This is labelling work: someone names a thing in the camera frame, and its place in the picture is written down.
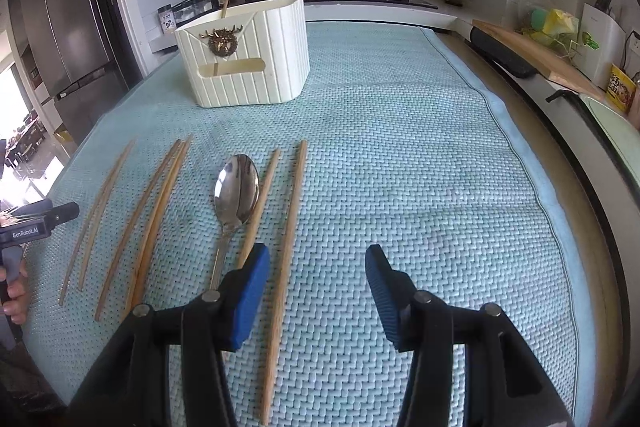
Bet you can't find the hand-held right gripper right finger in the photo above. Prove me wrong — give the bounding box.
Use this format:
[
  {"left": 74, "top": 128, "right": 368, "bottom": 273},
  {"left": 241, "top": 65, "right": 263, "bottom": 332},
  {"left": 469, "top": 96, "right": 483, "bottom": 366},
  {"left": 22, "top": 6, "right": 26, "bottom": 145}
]
[{"left": 364, "top": 244, "right": 576, "bottom": 427}]

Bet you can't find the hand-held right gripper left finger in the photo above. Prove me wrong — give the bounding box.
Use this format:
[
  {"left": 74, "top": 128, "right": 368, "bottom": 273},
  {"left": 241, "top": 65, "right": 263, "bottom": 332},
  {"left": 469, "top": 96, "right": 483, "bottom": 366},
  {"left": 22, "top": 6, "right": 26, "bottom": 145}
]
[{"left": 65, "top": 243, "right": 272, "bottom": 427}]

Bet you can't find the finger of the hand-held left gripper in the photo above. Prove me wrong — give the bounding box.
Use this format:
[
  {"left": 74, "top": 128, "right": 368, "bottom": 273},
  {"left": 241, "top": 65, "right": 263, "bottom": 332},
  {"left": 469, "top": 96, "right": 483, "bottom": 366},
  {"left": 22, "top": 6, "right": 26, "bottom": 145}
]
[{"left": 46, "top": 201, "right": 80, "bottom": 224}]

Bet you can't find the steel spoon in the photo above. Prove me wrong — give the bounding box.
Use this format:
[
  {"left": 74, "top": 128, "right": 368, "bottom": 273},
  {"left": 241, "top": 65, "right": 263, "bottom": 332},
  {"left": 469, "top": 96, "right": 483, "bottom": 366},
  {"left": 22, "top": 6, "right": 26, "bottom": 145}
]
[{"left": 207, "top": 154, "right": 261, "bottom": 295}]

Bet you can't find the white ribbed utensil holder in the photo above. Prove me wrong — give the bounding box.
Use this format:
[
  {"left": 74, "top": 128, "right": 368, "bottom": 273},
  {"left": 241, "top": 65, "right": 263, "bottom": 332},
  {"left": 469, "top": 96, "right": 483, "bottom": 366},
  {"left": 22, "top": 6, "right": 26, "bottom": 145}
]
[{"left": 173, "top": 0, "right": 311, "bottom": 108}]

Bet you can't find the person's left hand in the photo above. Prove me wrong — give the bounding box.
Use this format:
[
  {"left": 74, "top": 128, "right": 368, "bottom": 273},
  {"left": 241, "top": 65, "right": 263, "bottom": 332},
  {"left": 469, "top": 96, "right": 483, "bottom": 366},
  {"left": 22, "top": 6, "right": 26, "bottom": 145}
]
[{"left": 0, "top": 266, "right": 29, "bottom": 324}]

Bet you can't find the light blue woven mat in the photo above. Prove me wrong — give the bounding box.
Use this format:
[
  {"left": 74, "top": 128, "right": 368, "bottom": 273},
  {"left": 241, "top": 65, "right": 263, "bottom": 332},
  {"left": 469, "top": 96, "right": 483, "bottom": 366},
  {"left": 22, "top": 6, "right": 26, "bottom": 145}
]
[{"left": 22, "top": 21, "right": 598, "bottom": 427}]

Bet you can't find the steel refrigerator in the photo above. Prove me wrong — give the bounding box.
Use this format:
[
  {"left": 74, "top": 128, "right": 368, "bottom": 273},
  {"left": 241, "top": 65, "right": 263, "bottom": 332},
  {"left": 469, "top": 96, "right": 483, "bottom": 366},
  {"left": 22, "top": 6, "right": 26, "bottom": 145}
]
[{"left": 7, "top": 0, "right": 144, "bottom": 146}]

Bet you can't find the black lidded spice jar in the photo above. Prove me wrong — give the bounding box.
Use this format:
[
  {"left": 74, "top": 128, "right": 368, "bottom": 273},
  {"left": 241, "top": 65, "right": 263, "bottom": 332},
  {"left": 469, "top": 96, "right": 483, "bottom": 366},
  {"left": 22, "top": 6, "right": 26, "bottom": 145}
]
[{"left": 157, "top": 4, "right": 177, "bottom": 33}]

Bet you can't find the clear spice jar rack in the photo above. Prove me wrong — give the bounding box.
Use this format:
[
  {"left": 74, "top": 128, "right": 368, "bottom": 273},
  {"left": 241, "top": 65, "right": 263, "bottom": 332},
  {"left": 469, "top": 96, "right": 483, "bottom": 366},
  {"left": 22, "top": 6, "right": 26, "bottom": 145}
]
[{"left": 174, "top": 0, "right": 217, "bottom": 20}]

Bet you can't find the black oblong pad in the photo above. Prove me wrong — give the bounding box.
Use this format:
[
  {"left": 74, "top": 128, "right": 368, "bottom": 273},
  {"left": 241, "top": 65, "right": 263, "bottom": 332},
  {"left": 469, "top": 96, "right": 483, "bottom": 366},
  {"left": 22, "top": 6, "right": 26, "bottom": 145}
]
[{"left": 469, "top": 27, "right": 539, "bottom": 79}]

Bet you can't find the wooden cutting board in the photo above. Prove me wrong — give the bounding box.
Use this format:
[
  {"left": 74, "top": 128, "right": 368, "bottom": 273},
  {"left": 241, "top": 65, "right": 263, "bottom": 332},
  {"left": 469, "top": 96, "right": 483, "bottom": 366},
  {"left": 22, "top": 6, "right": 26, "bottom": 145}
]
[{"left": 472, "top": 19, "right": 609, "bottom": 102}]

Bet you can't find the yellow snack packet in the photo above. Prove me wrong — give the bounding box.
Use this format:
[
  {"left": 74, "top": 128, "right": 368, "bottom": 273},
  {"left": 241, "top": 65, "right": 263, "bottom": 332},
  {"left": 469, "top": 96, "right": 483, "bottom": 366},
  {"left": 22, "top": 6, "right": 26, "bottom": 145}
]
[{"left": 606, "top": 64, "right": 639, "bottom": 111}]

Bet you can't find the yellow green plastic bag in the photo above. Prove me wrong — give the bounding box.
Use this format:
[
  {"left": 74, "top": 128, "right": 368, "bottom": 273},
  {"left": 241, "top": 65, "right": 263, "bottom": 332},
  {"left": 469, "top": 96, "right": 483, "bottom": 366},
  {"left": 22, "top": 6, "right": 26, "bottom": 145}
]
[{"left": 520, "top": 6, "right": 582, "bottom": 48}]

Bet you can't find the white knife block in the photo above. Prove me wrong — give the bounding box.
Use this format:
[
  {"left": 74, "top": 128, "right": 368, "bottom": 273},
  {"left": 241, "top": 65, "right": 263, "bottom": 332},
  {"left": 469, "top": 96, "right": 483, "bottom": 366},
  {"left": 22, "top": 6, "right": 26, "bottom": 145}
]
[{"left": 577, "top": 0, "right": 627, "bottom": 88}]

